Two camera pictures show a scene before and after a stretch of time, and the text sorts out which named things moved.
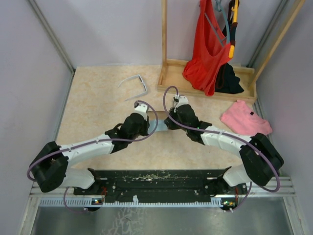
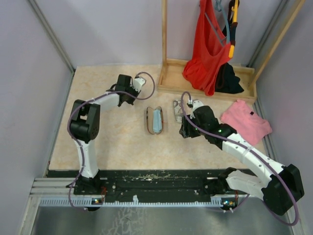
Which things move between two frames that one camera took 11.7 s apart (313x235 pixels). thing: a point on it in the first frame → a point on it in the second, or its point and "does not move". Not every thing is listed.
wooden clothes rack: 171,79 does not move
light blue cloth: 161,126 → 157,120
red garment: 211,49 does not move
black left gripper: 146,124 → 136,93
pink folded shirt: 243,118 does not move
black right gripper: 170,125 → 186,130
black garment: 226,81 does not move
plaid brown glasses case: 161,115 → 149,120
